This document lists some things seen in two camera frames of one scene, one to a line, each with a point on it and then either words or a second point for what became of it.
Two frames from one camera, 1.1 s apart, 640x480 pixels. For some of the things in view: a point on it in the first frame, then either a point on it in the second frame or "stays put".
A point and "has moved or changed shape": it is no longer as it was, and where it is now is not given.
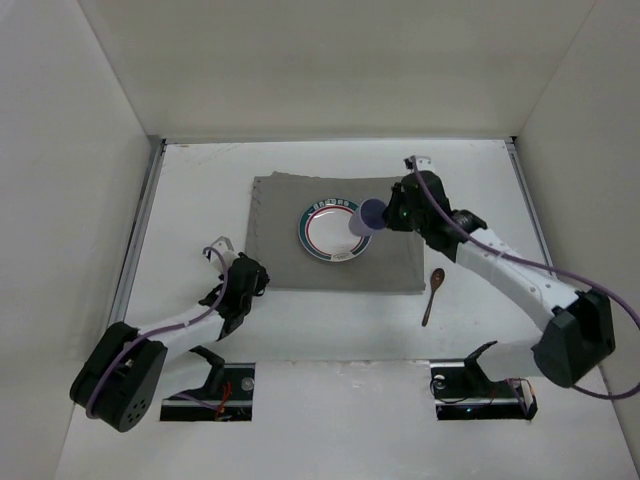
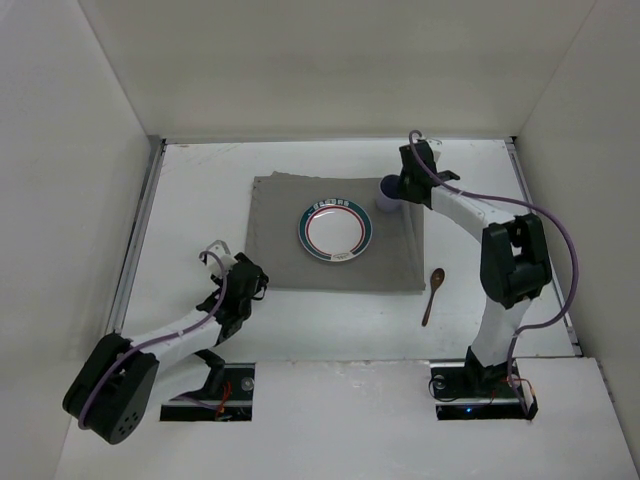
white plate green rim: (325, 234) stays put
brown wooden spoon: (436, 278) stays put
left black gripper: (256, 279) stays put
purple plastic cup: (370, 218) has moved or changed shape
